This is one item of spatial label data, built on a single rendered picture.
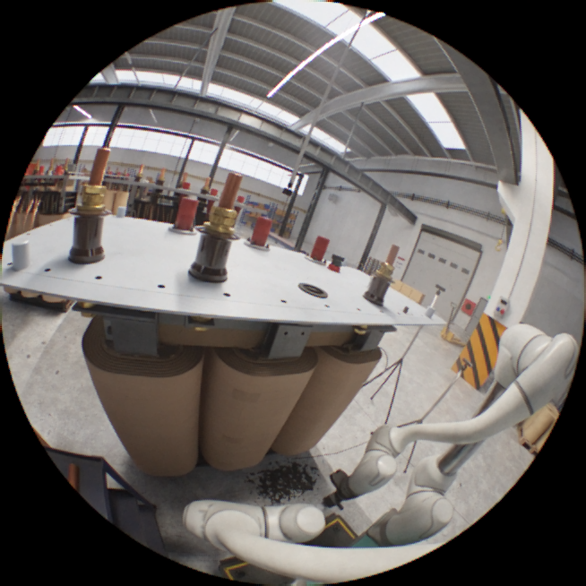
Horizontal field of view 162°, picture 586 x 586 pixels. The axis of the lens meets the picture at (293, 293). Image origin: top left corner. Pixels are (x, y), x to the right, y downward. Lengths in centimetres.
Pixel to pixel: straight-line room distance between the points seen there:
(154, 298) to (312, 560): 40
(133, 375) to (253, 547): 46
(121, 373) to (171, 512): 109
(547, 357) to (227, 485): 161
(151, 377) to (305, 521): 48
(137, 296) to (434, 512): 91
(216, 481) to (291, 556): 128
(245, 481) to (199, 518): 113
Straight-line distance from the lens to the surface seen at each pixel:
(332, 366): 89
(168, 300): 32
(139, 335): 54
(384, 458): 66
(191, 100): 912
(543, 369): 55
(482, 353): 525
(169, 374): 60
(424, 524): 82
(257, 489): 160
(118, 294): 33
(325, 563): 31
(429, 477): 90
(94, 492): 70
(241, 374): 64
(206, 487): 155
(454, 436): 61
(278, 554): 34
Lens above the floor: 151
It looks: 18 degrees down
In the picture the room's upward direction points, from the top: 20 degrees clockwise
